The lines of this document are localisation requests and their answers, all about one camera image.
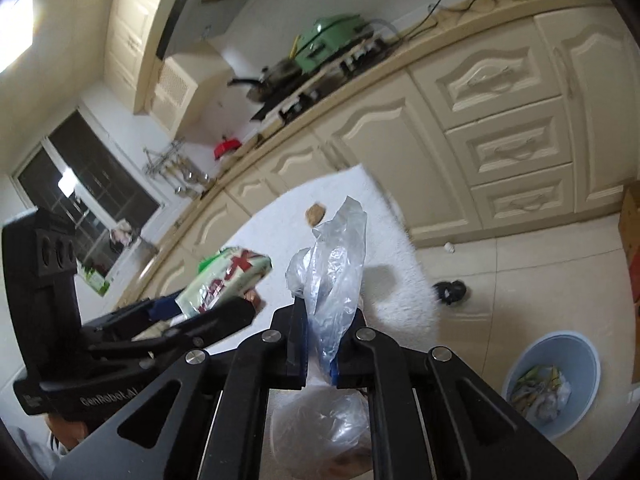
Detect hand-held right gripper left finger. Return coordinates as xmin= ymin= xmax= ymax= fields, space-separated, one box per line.
xmin=50 ymin=297 xmax=311 ymax=480

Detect clear plastic bag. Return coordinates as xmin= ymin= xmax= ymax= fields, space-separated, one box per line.
xmin=270 ymin=196 xmax=373 ymax=480

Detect black range hood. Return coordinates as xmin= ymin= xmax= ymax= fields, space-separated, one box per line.
xmin=155 ymin=0 xmax=266 ymax=61

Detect metal faucet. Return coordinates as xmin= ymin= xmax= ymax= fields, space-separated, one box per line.
xmin=109 ymin=227 xmax=161 ymax=261

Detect blue plastic bin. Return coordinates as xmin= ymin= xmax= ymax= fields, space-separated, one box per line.
xmin=501 ymin=331 xmax=601 ymax=442

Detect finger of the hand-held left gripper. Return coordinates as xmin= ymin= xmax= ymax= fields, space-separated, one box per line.
xmin=82 ymin=297 xmax=181 ymax=336
xmin=89 ymin=296 xmax=257 ymax=361

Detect white crumpled wrapper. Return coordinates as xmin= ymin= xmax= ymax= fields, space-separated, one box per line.
xmin=530 ymin=385 xmax=572 ymax=422

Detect cream drawer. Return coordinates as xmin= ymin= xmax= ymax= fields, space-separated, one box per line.
xmin=445 ymin=110 xmax=573 ymax=186
xmin=470 ymin=162 xmax=588 ymax=226
xmin=410 ymin=45 xmax=563 ymax=113

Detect green and white container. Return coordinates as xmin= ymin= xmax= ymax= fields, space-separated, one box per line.
xmin=82 ymin=265 xmax=112 ymax=297

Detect person's left forearm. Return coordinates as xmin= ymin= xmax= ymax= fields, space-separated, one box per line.
xmin=7 ymin=412 xmax=91 ymax=480

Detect green white red-print packet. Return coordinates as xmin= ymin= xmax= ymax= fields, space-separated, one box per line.
xmin=175 ymin=246 xmax=273 ymax=321

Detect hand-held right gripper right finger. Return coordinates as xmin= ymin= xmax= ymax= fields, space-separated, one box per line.
xmin=330 ymin=310 xmax=578 ymax=480

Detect black crumpled bag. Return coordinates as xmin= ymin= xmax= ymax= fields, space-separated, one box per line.
xmin=432 ymin=280 xmax=469 ymax=307

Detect cream base cabinets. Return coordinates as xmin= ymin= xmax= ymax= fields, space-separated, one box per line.
xmin=120 ymin=0 xmax=640 ymax=311

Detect cardboard box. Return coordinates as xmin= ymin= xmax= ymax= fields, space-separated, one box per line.
xmin=618 ymin=190 xmax=640 ymax=316

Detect dark window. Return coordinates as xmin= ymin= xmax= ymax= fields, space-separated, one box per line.
xmin=12 ymin=107 xmax=166 ymax=281

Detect dark wok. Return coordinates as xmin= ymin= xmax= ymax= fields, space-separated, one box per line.
xmin=227 ymin=57 xmax=302 ymax=103

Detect cream upper wall cabinets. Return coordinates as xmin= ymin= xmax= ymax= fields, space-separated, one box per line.
xmin=102 ymin=0 xmax=236 ymax=133

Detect black glass gas stove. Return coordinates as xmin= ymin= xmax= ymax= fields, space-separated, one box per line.
xmin=250 ymin=35 xmax=396 ymax=123

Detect ceiling light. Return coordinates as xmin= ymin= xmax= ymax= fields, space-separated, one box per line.
xmin=0 ymin=0 xmax=37 ymax=72

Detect green electric cooker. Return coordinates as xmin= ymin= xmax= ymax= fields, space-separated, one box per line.
xmin=292 ymin=14 xmax=373 ymax=73

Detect white terry towel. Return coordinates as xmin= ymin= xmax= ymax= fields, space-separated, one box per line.
xmin=117 ymin=162 xmax=442 ymax=361

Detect wire utensil rack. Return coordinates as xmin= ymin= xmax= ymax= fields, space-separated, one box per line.
xmin=142 ymin=142 xmax=186 ymax=176

